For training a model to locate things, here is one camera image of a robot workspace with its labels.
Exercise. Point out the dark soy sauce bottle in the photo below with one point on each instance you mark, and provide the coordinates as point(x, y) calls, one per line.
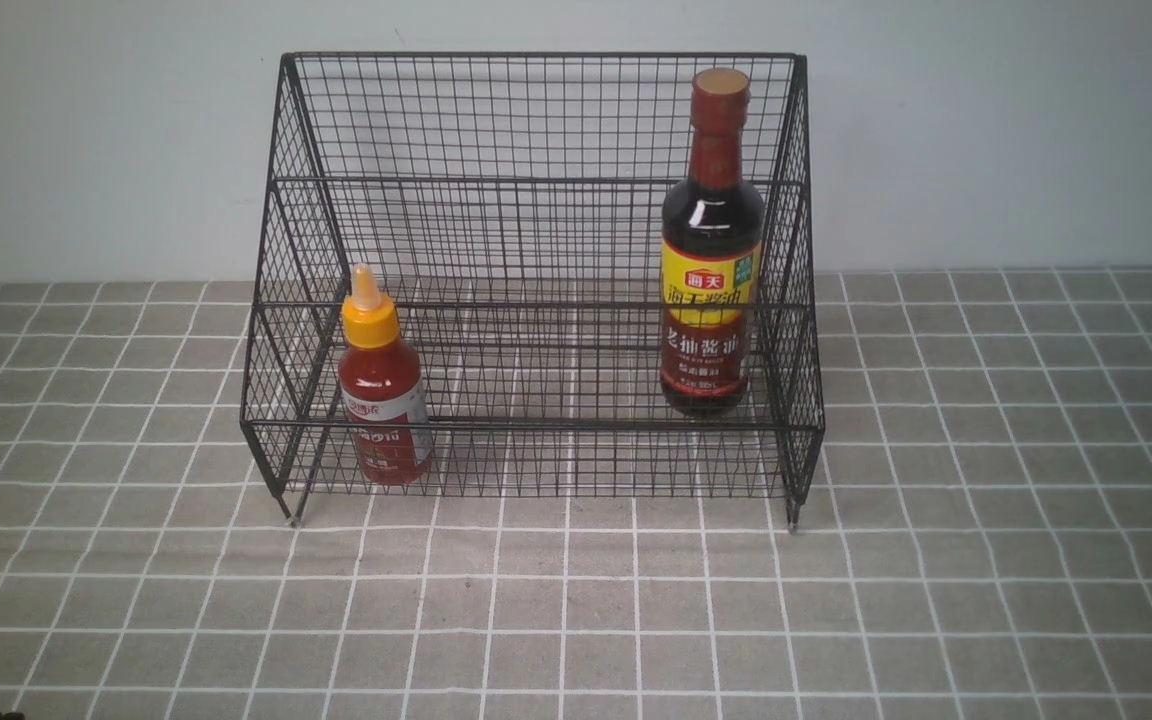
point(710, 251)

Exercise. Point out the red sauce bottle yellow cap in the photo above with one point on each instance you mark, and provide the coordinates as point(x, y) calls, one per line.
point(382, 387)

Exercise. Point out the grey checkered tablecloth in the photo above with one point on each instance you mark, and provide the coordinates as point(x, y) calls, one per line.
point(977, 545)

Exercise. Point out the black wire mesh shelf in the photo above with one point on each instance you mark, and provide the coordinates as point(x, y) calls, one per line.
point(511, 204)

